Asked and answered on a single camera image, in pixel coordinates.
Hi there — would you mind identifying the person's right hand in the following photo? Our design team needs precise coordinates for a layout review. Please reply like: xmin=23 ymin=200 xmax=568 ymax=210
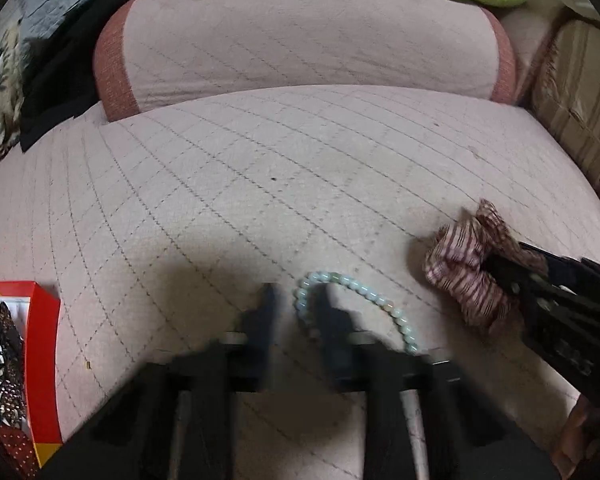
xmin=550 ymin=396 xmax=600 ymax=479

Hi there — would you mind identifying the red polka dot scrunchie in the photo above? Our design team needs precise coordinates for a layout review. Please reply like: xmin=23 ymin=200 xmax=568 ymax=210
xmin=0 ymin=422 xmax=40 ymax=480

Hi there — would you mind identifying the pale green bead bracelet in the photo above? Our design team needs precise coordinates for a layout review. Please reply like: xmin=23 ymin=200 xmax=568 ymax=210
xmin=292 ymin=270 xmax=422 ymax=354

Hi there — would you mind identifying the leaf patterned cloth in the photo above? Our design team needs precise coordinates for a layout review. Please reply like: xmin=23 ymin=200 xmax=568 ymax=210
xmin=0 ymin=20 xmax=24 ymax=161

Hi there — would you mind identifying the striped floral cushion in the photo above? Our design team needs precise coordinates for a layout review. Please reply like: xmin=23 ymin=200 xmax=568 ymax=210
xmin=531 ymin=21 xmax=600 ymax=198

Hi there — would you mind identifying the red white checked scrunchie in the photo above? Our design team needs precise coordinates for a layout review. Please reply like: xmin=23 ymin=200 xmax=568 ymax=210
xmin=422 ymin=198 xmax=548 ymax=333

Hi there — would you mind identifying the red white shallow box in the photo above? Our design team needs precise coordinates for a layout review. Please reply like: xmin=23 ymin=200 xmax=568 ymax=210
xmin=0 ymin=281 xmax=62 ymax=466

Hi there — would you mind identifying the pink quilted bolster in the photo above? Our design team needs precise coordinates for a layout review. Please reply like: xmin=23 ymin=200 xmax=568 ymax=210
xmin=93 ymin=0 xmax=516 ymax=121

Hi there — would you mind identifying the pink quilted bed cover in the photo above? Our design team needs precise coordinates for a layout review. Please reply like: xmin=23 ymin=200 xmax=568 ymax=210
xmin=0 ymin=86 xmax=600 ymax=479

